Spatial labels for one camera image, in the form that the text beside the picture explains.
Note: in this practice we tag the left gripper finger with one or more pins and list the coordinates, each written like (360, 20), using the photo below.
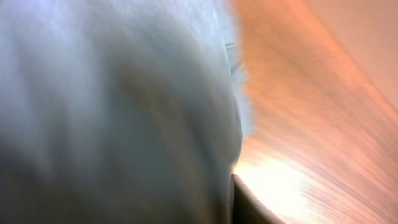
(245, 209)

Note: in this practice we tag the grey shorts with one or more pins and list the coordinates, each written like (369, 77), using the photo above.
(119, 111)

